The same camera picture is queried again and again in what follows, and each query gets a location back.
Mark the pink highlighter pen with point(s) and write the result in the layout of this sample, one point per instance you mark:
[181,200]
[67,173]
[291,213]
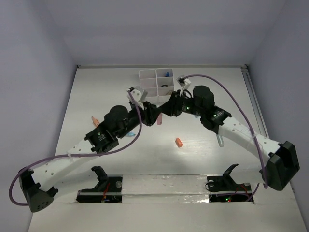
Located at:
[159,119]

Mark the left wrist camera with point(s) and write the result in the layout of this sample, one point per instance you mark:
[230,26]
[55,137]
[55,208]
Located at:
[137,94]

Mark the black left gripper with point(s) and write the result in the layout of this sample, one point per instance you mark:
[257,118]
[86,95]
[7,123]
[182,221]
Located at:
[150,113]

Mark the white left organizer box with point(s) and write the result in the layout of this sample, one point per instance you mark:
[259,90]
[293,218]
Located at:
[148,81]

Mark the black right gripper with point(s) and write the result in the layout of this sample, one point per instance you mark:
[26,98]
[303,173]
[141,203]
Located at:
[172,107]

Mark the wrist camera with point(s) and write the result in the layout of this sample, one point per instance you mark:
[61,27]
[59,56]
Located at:
[137,94]
[184,83]

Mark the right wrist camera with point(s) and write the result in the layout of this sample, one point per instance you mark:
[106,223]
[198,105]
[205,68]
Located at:
[184,83]

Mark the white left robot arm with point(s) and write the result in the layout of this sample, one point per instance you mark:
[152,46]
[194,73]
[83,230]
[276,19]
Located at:
[44,180]

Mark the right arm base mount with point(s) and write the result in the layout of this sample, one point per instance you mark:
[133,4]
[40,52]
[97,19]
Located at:
[223,189]

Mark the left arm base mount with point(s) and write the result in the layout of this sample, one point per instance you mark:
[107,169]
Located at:
[107,190]

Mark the orange highlighter cap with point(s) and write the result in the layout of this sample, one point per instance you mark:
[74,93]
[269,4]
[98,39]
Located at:
[178,142]

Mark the blue highlighter pen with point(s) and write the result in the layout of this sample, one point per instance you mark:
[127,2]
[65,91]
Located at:
[131,134]

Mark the orange highlighter pen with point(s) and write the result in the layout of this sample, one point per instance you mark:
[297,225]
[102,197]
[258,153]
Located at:
[95,121]

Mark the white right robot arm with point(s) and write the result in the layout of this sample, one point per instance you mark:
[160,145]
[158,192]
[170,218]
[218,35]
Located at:
[279,161]

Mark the green highlighter pen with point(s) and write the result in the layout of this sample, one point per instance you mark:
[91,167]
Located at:
[220,141]

